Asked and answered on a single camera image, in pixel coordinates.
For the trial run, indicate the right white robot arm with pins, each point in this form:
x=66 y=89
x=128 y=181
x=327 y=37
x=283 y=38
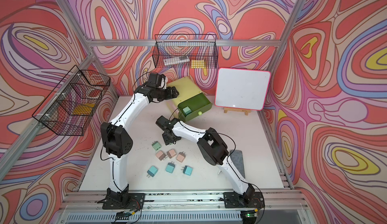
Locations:
x=213 y=149

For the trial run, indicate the yellow green drawer cabinet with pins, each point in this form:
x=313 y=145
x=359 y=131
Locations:
x=187 y=89

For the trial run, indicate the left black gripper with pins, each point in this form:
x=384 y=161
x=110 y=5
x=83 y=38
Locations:
x=168 y=94

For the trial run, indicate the back black wire basket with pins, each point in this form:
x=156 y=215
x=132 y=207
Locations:
x=194 y=46

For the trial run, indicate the teal plug one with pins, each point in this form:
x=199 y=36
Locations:
x=152 y=171

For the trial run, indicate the black wire basket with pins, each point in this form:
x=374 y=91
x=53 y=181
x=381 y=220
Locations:
x=78 y=86
x=194 y=46

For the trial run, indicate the wooden easel stand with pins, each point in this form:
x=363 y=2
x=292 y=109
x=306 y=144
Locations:
x=245 y=111

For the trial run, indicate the left black wire basket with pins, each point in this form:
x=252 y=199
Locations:
x=78 y=86

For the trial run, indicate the pink plug three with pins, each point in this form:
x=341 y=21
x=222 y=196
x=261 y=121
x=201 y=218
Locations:
x=180 y=157

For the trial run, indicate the teal plug three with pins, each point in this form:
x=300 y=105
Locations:
x=187 y=170

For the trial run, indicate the yellow sponge in back basket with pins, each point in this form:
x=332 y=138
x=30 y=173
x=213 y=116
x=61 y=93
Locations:
x=197 y=64

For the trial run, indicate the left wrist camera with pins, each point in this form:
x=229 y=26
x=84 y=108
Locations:
x=156 y=80

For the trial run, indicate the pink plug one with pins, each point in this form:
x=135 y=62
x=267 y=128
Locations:
x=160 y=155

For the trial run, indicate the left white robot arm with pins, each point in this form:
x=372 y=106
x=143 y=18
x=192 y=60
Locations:
x=115 y=134

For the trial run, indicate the grey felt eraser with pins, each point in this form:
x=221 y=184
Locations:
x=237 y=159

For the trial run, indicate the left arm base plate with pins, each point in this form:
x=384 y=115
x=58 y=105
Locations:
x=131 y=201

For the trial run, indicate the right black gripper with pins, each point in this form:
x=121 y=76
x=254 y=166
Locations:
x=167 y=141

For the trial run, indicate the yellow item in left basket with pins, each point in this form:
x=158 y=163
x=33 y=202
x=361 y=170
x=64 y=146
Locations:
x=83 y=109

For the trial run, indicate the green plug three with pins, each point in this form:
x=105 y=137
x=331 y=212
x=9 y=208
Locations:
x=156 y=145

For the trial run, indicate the pink framed whiteboard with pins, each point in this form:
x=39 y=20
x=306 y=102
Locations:
x=242 y=88

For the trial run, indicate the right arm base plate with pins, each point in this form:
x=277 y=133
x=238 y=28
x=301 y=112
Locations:
x=234 y=200

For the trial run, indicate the pink plug two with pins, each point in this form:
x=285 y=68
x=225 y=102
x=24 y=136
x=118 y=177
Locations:
x=171 y=153

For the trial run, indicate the grey box in back basket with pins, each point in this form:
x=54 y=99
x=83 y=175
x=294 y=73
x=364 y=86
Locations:
x=176 y=60

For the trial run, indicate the green plug two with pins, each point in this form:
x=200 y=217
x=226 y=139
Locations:
x=187 y=110

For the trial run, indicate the green top drawer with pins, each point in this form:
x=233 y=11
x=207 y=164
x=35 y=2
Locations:
x=199 y=104

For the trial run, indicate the teal plug two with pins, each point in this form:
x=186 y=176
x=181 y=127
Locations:
x=170 y=167

